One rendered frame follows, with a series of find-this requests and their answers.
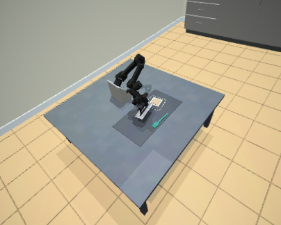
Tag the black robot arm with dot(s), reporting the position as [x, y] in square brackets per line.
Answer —
[133, 86]

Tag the teal flat trowel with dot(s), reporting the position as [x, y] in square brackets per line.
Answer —
[157, 123]

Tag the beige square tile with black centre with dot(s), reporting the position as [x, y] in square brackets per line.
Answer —
[156, 101]

